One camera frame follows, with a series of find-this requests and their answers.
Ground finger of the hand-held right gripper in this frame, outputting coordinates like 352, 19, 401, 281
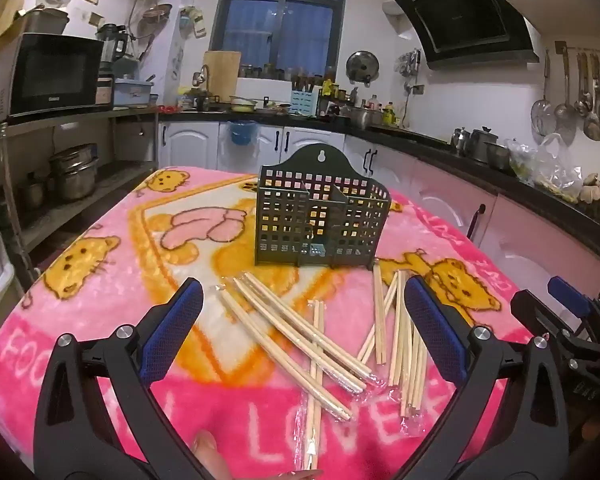
547, 275, 600, 326
510, 289, 588, 348

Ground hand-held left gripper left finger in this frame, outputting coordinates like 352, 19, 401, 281
32, 277, 205, 480

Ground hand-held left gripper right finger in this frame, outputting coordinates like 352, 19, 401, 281
402, 275, 570, 480

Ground pile of wooden chopsticks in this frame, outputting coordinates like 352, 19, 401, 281
215, 265, 431, 471

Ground dark perforated utensil holder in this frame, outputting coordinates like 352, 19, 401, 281
254, 142, 392, 270

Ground person's left hand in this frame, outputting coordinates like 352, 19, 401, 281
192, 429, 326, 480

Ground pink printed blanket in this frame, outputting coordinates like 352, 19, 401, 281
0, 166, 546, 480

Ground clear plastic bag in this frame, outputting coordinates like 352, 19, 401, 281
507, 132, 586, 196

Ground black countertop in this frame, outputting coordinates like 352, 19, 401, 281
157, 109, 600, 261

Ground steel bowl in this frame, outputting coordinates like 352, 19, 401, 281
485, 142, 511, 171

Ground large steel kettle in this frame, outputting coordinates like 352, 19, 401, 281
469, 126, 501, 161

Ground row of hanging ladles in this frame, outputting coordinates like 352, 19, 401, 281
530, 50, 600, 142

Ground white base cabinets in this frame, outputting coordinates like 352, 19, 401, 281
157, 121, 600, 311

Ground stacked steel pots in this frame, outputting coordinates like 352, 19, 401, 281
49, 144, 100, 201

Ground blue hanging basket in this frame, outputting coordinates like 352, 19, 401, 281
228, 120, 257, 146

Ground metal shelf rack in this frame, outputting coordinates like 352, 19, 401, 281
0, 105, 161, 261

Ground blue plastic box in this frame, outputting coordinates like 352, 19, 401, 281
112, 77, 154, 107

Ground wooden cutting board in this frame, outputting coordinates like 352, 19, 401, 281
202, 50, 242, 103

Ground blue knife block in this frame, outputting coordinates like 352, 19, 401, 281
290, 89, 315, 117

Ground steel pot lid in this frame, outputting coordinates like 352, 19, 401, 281
346, 51, 379, 83

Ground black microwave oven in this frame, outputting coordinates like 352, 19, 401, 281
7, 32, 105, 117

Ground blender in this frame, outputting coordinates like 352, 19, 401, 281
97, 23, 129, 76

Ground black range hood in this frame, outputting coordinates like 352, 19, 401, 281
394, 0, 540, 71

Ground hanging steel strainer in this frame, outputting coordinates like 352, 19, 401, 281
142, 4, 173, 23

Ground dark framed window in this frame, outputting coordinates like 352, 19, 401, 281
210, 0, 350, 81

